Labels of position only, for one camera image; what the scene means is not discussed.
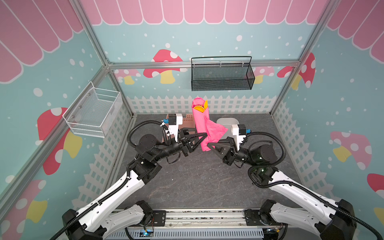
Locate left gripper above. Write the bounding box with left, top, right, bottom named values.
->
left=152, top=127, right=208, bottom=162

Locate magenta paper napkin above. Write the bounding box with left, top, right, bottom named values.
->
left=192, top=98, right=228, bottom=152

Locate yellow plastic spoon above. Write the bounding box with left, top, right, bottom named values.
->
left=194, top=105, right=206, bottom=113

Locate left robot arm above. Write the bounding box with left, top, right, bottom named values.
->
left=51, top=120, right=208, bottom=240

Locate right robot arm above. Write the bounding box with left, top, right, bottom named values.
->
left=208, top=132, right=383, bottom=240

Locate pink perforated plastic basket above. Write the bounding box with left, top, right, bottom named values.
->
left=162, top=114, right=196, bottom=145

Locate white oval plastic tub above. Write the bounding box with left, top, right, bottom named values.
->
left=216, top=118, right=239, bottom=133

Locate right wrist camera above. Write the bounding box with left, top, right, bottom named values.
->
left=232, top=124, right=252, bottom=150

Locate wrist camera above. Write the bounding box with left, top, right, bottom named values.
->
left=162, top=114, right=183, bottom=142
left=232, top=124, right=252, bottom=150

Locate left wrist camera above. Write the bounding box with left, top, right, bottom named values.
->
left=162, top=114, right=183, bottom=142

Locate black wire mesh wall basket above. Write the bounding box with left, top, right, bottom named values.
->
left=191, top=56, right=256, bottom=92

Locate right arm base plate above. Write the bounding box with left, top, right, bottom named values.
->
left=244, top=209, right=271, bottom=226

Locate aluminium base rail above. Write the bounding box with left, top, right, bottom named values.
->
left=80, top=206, right=331, bottom=233

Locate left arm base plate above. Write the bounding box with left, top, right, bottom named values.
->
left=143, top=210, right=167, bottom=227

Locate white wire mesh wall basket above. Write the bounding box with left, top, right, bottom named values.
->
left=63, top=82, right=123, bottom=138

